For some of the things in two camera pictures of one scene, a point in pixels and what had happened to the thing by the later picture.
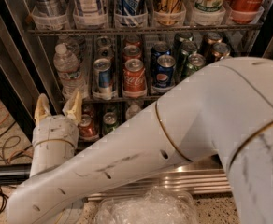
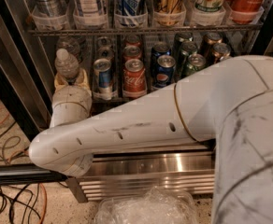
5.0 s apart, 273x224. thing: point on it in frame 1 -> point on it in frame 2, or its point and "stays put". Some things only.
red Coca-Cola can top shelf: [247, 2] stays put
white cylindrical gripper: [54, 127] -> [71, 94]
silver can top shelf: [49, 0] stays put
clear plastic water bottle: [67, 65] stays put
